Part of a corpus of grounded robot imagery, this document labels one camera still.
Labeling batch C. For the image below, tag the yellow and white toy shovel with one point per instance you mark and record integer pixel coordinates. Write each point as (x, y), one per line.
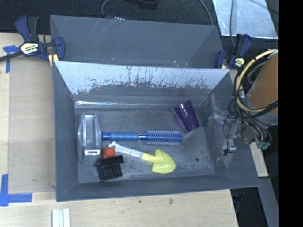
(163, 163)

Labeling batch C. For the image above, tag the grey metal bin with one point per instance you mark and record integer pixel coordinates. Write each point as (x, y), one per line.
(142, 44)

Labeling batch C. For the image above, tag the purple clear plastic cup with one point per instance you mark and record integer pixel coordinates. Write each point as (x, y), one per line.
(185, 117)

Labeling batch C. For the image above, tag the black bristle brush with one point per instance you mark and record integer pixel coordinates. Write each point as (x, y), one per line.
(110, 171)

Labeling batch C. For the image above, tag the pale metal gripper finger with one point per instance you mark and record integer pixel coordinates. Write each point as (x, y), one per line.
(219, 121)
(231, 146)

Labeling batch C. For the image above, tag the silver grey plastic device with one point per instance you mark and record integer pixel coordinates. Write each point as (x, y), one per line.
(87, 133)

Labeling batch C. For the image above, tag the blue round hair brush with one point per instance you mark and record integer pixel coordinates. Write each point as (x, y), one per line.
(151, 136)

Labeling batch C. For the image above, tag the small orange-red ball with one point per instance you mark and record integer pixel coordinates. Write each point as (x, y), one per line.
(108, 152)

